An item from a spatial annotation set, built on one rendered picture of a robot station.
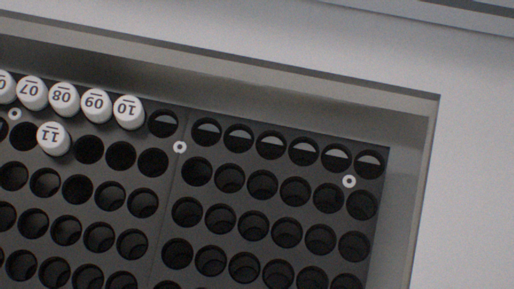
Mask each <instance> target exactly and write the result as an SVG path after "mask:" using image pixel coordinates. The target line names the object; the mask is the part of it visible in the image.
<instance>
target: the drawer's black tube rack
mask: <svg viewBox="0 0 514 289"><path fill-rule="evenodd" d="M190 109H191V107H188V111H187V114H186V118H185V123H184V127H183V131H182V135H181V139H180V141H178V142H176V143H175V144H174V146H171V145H168V144H162V143H157V142H151V141H148V140H142V139H137V138H132V137H128V136H123V135H117V134H112V133H108V132H103V131H97V130H92V129H88V128H82V127H77V126H72V125H68V124H63V123H60V124H61V125H62V126H63V127H64V128H65V130H66V131H67V133H68V135H69V137H70V141H71V145H70V148H69V150H68V151H67V152H66V153H65V154H64V155H61V156H58V157H55V156H51V155H50V154H48V153H47V152H46V151H44V150H43V149H42V147H41V146H40V145H39V143H38V140H37V138H36V137H37V131H38V129H39V128H40V127H41V126H42V125H43V124H44V123H46V122H51V121H48V120H43V119H37V118H32V117H28V116H23V115H21V110H20V109H19V108H12V109H11V110H10V111H9V112H3V111H0V122H2V123H3V124H2V127H1V131H0V289H365V286H366V282H367V276H368V270H369V264H370V259H371V253H372V247H373V241H374V237H375V230H376V224H377V218H378V214H379V208H380V201H381V195H382V191H383V188H379V187H375V186H370V185H365V184H361V183H356V180H355V178H354V176H352V175H346V176H345V177H344V178H343V180H341V179H335V178H330V177H325V176H321V175H316V174H310V173H305V172H301V171H296V170H290V169H285V168H281V167H276V166H270V165H265V164H262V163H256V162H251V161H245V160H242V159H236V158H231V157H225V156H222V155H216V154H211V153H205V152H202V151H197V150H191V149H187V148H186V144H185V143H184V142H183V139H184V135H185V130H186V126H187V123H188V119H189V114H190ZM78 152H79V154H80V156H81V157H82V159H83V161H81V160H80V159H79V157H78Z"/></svg>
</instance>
